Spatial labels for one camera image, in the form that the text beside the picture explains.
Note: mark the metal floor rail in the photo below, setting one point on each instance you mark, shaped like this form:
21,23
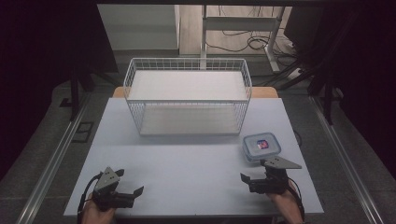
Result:
53,161
345,158

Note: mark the black floor bracket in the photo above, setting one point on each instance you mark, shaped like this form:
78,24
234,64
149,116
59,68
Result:
83,132

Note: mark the person's right hand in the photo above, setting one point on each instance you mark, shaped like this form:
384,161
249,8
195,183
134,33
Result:
288,205

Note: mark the clear food container blue lid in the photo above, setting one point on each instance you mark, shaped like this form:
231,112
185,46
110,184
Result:
261,146

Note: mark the black metal stand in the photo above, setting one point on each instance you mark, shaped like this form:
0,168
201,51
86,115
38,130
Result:
74,93
327,99

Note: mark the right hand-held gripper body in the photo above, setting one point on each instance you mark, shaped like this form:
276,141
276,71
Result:
274,179

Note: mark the white cabinet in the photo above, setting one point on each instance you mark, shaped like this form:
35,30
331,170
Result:
140,26

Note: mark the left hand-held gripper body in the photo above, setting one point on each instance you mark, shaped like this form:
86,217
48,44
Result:
107,182

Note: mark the white power strip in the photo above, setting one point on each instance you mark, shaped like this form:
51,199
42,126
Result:
293,73

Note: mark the white metal desk frame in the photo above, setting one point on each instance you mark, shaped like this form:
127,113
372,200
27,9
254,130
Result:
239,23

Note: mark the wooden table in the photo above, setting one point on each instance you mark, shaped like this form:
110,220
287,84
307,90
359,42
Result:
264,92

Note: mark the person's left hand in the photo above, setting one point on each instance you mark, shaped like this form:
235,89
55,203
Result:
96,214

